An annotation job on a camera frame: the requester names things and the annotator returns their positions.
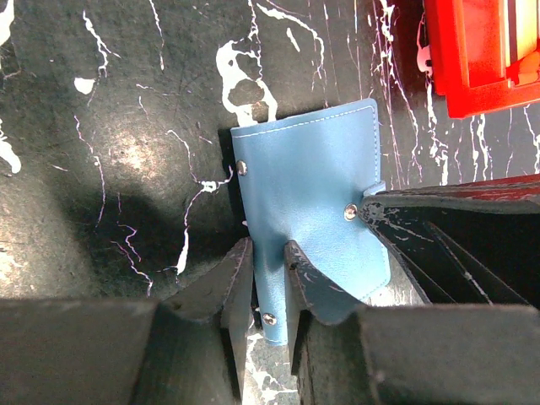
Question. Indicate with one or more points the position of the stack of credit cards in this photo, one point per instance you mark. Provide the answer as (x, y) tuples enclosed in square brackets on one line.
[(521, 29)]

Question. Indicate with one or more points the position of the blue card holder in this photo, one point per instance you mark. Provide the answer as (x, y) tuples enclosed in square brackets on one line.
[(302, 178)]

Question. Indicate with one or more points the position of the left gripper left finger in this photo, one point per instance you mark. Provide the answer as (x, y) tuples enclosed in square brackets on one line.
[(188, 349)]

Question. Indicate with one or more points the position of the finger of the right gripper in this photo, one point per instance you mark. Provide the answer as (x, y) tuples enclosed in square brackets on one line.
[(473, 243)]

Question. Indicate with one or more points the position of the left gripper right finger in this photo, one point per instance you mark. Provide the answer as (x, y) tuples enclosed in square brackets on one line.
[(345, 352)]

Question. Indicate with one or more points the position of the red plastic bin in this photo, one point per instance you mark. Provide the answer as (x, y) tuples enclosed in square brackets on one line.
[(467, 48)]

